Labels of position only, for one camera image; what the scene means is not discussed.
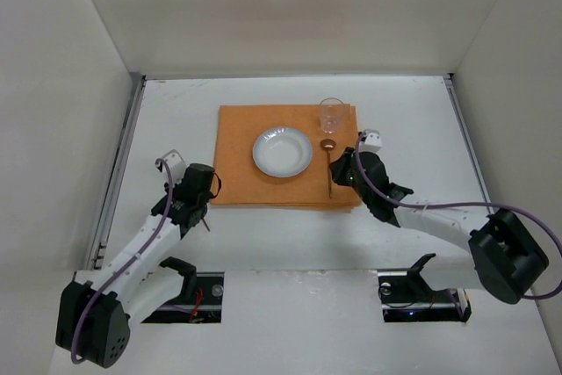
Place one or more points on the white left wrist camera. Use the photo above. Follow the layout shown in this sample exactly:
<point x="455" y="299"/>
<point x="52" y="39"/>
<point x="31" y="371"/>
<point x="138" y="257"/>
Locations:
<point x="172" y="167"/>

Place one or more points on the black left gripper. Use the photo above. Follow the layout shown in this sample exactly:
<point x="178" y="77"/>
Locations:
<point x="176" y="206"/>

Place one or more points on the orange cloth placemat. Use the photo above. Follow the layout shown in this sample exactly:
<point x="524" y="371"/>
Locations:
<point x="243" y="184"/>

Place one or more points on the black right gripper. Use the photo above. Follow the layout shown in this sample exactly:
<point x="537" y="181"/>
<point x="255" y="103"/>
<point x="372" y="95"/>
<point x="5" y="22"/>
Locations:
<point x="341" y="169"/>

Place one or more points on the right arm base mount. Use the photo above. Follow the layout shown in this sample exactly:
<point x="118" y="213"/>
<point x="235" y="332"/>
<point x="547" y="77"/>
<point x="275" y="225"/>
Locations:
<point x="406" y="297"/>

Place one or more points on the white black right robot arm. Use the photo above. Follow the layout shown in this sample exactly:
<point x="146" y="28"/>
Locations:
<point x="506" y="258"/>

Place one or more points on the clear plastic cup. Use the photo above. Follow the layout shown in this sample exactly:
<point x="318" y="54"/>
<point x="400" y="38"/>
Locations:
<point x="331" y="110"/>

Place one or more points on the white round plate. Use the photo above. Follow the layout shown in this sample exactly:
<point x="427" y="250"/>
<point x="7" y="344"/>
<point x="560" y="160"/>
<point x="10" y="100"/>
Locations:
<point x="282" y="152"/>

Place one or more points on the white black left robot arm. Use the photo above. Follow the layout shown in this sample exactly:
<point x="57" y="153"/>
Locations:
<point x="97" y="315"/>

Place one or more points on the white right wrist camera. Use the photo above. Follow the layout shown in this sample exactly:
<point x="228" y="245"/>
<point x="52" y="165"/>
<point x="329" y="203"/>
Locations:
<point x="370" y="141"/>

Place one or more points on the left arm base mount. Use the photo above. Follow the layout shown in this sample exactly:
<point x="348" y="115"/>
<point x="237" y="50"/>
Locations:
<point x="199" y="301"/>

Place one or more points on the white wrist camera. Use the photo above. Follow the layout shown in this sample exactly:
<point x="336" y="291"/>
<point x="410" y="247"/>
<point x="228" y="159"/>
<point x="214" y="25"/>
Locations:
<point x="172" y="167"/>
<point x="370" y="141"/>

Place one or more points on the copper spoon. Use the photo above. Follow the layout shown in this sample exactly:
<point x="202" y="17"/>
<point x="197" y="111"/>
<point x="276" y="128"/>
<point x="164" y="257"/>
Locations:
<point x="328" y="145"/>

